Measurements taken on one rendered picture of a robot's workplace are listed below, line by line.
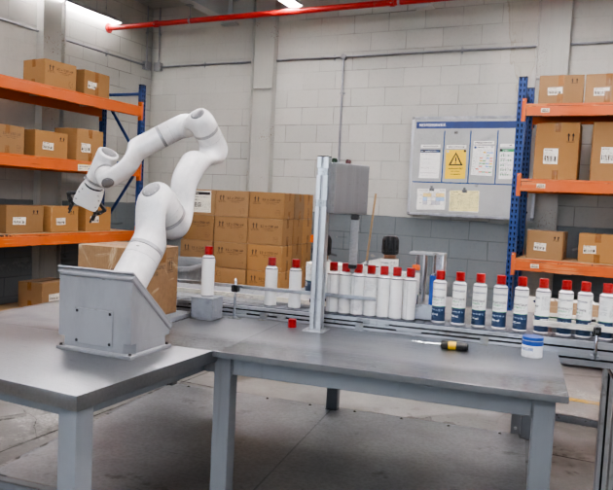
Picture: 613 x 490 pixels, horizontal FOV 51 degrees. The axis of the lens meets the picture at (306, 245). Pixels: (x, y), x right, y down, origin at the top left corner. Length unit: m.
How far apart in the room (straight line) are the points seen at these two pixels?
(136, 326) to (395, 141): 5.48
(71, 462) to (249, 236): 4.59
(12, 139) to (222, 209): 1.95
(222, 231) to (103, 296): 4.31
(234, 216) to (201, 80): 2.66
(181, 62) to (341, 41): 2.18
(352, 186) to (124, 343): 1.04
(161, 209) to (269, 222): 3.92
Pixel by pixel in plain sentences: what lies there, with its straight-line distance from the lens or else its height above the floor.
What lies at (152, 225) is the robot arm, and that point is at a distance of 2.22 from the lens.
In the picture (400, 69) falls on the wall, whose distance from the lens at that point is 7.30.
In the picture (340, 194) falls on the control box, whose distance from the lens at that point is 2.45.
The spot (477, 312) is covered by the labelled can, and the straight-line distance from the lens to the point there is 2.53.
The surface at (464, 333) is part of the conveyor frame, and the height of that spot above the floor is 0.86.
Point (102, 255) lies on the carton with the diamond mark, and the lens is 2.58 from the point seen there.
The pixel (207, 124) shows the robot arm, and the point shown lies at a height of 1.59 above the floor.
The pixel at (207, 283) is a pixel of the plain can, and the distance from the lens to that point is 2.65.
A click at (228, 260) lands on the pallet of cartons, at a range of 6.29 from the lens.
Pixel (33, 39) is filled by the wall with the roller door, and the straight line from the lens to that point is 7.58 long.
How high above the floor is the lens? 1.33
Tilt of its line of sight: 4 degrees down
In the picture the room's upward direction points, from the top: 3 degrees clockwise
